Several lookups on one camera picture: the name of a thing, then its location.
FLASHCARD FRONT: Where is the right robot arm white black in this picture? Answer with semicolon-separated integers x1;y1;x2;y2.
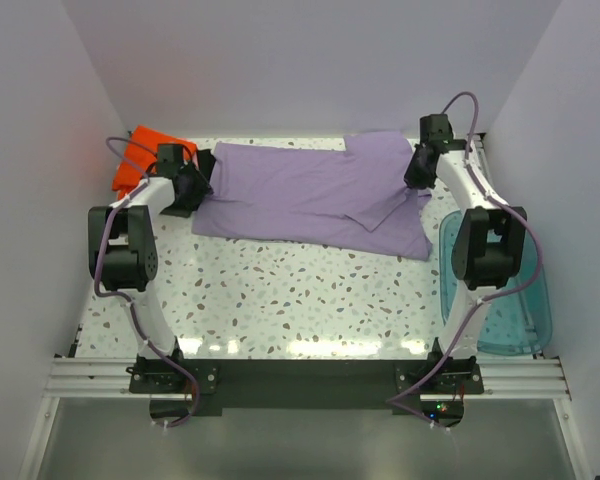
404;114;526;393

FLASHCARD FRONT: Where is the folded black t shirt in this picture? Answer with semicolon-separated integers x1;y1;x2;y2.
159;148;219;219

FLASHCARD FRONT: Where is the folded orange t shirt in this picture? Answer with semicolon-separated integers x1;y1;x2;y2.
112;125;197;199

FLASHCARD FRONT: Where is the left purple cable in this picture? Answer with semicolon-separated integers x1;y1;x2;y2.
92;135;201;429

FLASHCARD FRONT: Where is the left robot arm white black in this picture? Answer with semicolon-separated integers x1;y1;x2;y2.
88;137;216;392

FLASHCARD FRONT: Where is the lilac polo shirt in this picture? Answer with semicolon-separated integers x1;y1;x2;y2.
192;131;432;260

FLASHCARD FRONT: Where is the teal plastic basket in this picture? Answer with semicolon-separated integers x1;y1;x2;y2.
439;211;553;356

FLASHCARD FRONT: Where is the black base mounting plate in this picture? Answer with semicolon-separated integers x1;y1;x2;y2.
126;357;485;425

